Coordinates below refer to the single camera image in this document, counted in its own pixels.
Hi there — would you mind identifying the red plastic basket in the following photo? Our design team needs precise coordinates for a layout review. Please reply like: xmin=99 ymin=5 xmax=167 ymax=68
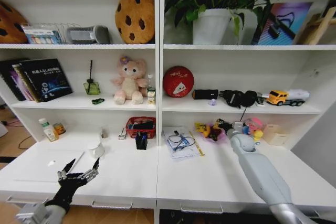
xmin=125 ymin=116 xmax=157 ymax=140

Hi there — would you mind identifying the small bottle with white cap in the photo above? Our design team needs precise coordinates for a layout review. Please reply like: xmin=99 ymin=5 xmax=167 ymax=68
xmin=146 ymin=74 xmax=156 ymax=105

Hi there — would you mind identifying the white laptop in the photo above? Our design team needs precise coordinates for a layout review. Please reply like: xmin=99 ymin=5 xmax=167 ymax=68
xmin=13 ymin=150 xmax=85 ymax=183

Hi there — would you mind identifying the yellow snack packet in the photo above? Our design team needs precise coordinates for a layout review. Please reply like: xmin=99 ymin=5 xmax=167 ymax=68
xmin=194 ymin=122 xmax=211 ymax=133

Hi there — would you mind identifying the white paper stack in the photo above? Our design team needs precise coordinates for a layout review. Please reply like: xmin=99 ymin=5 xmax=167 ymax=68
xmin=162 ymin=126 xmax=206 ymax=162

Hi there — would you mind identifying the green diffuser bottle with stick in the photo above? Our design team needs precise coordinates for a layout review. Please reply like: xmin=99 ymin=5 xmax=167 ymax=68
xmin=83 ymin=60 xmax=102 ymax=95

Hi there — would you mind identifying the black adapter with cable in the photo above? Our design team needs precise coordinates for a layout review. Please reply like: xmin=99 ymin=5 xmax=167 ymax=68
xmin=218 ymin=90 xmax=259 ymax=123

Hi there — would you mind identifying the black floor cable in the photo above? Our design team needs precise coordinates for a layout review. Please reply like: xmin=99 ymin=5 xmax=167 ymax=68
xmin=0 ymin=119 xmax=36 ymax=152

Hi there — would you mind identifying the white cup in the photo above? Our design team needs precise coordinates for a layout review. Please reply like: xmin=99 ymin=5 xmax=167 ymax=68
xmin=87 ymin=140 xmax=106 ymax=160

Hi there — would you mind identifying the silver drawer handle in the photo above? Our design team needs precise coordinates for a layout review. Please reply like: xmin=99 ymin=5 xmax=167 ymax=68
xmin=5 ymin=195 xmax=50 ymax=205
xmin=91 ymin=199 xmax=134 ymax=210
xmin=180 ymin=203 xmax=224 ymax=214

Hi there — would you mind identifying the black pen holder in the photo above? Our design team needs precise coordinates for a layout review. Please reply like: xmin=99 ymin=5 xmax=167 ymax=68
xmin=135 ymin=132 xmax=149 ymax=151

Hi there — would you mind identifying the white shelf desk unit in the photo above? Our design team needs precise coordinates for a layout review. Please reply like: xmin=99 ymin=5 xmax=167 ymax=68
xmin=0 ymin=0 xmax=336 ymax=217

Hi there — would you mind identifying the pink toy figure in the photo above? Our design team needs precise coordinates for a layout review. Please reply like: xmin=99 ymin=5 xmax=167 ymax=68
xmin=243 ymin=118 xmax=265 ymax=134

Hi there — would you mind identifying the yellow ruler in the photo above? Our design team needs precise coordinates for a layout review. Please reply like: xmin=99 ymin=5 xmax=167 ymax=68
xmin=188 ymin=130 xmax=206 ymax=157

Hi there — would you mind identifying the black rectangular speaker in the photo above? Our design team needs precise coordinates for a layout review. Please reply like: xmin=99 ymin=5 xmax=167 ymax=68
xmin=193 ymin=89 xmax=219 ymax=100

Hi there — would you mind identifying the white plant pot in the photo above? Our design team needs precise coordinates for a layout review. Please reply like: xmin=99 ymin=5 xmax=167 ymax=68
xmin=192 ymin=8 xmax=234 ymax=45

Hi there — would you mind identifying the black book with globe print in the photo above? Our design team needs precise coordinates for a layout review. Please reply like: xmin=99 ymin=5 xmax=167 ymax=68
xmin=19 ymin=58 xmax=74 ymax=103

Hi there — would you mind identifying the white bottle with green cap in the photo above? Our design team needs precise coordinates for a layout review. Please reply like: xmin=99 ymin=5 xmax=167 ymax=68
xmin=38 ymin=118 xmax=60 ymax=142

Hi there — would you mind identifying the yellow toy truck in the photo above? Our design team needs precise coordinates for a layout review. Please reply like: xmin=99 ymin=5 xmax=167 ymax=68
xmin=266 ymin=88 xmax=311 ymax=107

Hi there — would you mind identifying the pink plush animal toy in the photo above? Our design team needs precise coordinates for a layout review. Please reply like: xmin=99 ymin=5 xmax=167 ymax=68
xmin=110 ymin=56 xmax=149 ymax=105

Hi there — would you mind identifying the colourful picture box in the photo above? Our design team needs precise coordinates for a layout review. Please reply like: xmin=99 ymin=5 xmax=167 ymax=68
xmin=251 ymin=2 xmax=313 ymax=46

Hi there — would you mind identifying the beige cardboard box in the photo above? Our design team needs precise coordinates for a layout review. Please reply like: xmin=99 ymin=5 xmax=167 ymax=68
xmin=262 ymin=123 xmax=291 ymax=146

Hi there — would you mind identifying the blue cable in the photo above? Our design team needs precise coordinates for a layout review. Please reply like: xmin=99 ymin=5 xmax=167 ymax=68
xmin=167 ymin=134 xmax=196 ymax=152

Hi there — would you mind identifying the yellow rubber duck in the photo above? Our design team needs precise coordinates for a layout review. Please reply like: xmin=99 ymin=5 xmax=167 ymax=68
xmin=252 ymin=129 xmax=265 ymax=142

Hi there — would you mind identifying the pack of colourful bottles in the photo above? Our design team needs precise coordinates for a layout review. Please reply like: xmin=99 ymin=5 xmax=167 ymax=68
xmin=20 ymin=23 xmax=64 ymax=45

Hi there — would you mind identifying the black item in basket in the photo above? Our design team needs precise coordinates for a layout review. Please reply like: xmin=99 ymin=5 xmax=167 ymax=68
xmin=133 ymin=121 xmax=154 ymax=131

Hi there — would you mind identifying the small orange jar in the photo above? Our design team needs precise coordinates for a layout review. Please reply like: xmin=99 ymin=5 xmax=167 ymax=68
xmin=53 ymin=122 xmax=67 ymax=136

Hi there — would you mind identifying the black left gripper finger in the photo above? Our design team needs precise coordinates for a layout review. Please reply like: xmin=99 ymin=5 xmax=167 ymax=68
xmin=83 ymin=157 xmax=101 ymax=183
xmin=57 ymin=158 xmax=77 ymax=181

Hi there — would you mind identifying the large cookie plush pillow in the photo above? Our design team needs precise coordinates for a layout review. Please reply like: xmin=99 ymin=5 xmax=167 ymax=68
xmin=114 ymin=0 xmax=155 ymax=45

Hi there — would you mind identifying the dark brown cookie plush pillow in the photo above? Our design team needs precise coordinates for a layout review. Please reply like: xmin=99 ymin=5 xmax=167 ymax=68
xmin=0 ymin=0 xmax=29 ymax=44

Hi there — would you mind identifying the purple covered book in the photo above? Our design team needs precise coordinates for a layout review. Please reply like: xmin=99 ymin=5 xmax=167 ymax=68
xmin=0 ymin=58 xmax=35 ymax=102

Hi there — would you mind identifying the wooden easel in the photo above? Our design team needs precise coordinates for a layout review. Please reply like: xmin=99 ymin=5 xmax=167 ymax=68
xmin=296 ymin=0 xmax=336 ymax=46

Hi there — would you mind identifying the red round tin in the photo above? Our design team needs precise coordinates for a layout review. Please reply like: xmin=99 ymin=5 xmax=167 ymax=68
xmin=162 ymin=66 xmax=195 ymax=99

